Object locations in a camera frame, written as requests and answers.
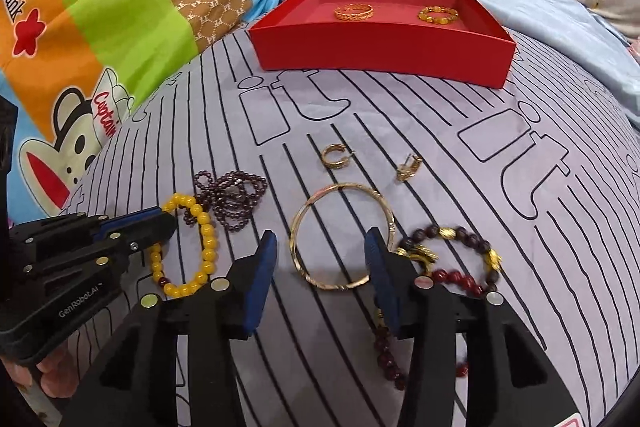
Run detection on amber bead bracelet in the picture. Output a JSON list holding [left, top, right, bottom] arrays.
[[417, 6, 459, 26]]

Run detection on dark bead bracelet gold charms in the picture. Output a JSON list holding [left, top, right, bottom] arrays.
[[397, 224, 503, 289]]

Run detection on dark garnet bead strand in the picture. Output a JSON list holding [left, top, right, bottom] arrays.
[[192, 170, 268, 233]]

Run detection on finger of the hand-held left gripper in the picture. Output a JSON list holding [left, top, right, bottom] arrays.
[[10, 208, 176, 253], [25, 227, 177, 294]]

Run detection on gold hoop earring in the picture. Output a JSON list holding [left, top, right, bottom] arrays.
[[396, 153, 423, 182], [321, 144, 355, 169]]

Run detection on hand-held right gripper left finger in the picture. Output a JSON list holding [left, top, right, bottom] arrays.
[[60, 229, 278, 427]]

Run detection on lavender black-lined sheet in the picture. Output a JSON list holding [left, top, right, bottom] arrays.
[[60, 27, 640, 427]]

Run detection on red cardboard box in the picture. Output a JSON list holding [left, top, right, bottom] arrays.
[[248, 0, 516, 90]]

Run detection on yellow bead bracelet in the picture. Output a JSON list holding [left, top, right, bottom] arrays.
[[149, 193, 217, 299]]

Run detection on light blue quilt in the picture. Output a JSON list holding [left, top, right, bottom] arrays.
[[280, 0, 640, 128]]

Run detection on gold bangle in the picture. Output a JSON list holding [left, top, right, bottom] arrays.
[[290, 182, 397, 293]]

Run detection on colourful cartoon monkey blanket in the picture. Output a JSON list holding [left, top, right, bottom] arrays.
[[0, 0, 341, 228]]

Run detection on person's left hand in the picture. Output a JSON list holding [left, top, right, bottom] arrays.
[[5, 347, 73, 413]]

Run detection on gold chain bracelet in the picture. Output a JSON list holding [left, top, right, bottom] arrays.
[[334, 3, 375, 20]]

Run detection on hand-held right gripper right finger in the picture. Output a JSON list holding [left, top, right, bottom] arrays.
[[364, 227, 581, 427]]

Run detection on red bead bracelet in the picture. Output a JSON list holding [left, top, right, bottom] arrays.
[[372, 269, 493, 392]]

